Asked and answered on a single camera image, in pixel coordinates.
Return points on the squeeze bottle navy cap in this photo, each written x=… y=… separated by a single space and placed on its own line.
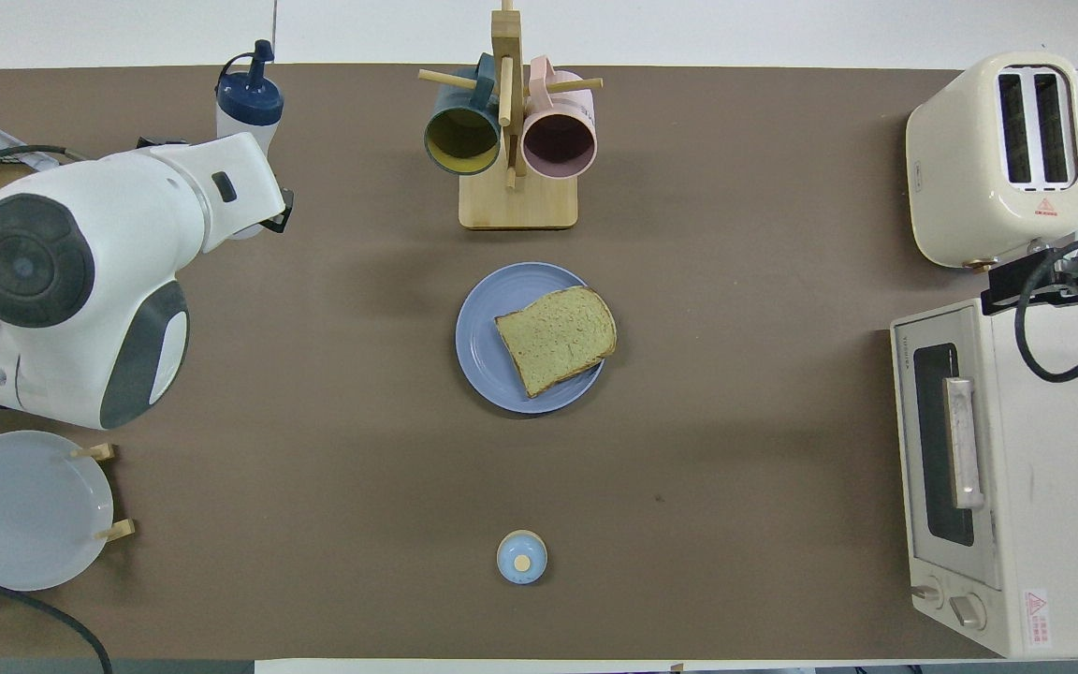
x=249 y=98

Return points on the bread slice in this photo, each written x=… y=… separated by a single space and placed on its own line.
x=558 y=337

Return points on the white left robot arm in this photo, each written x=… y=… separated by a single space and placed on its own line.
x=80 y=309

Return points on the blue round plate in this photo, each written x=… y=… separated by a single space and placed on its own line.
x=483 y=337

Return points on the wooden plate rack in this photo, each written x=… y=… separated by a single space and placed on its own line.
x=104 y=452

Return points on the grey plate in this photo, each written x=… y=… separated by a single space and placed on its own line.
x=24 y=515

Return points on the cream two-slot toaster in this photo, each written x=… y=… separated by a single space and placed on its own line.
x=960 y=168

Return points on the white toaster oven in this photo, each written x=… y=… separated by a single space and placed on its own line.
x=1063 y=468

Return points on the dark teal mug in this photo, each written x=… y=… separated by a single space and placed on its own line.
x=464 y=140

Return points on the wooden mug tree stand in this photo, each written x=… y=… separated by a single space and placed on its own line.
x=520 y=206

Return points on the pink mug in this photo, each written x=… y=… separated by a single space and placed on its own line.
x=558 y=140

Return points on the brown table mat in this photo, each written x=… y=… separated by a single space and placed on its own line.
x=735 y=468

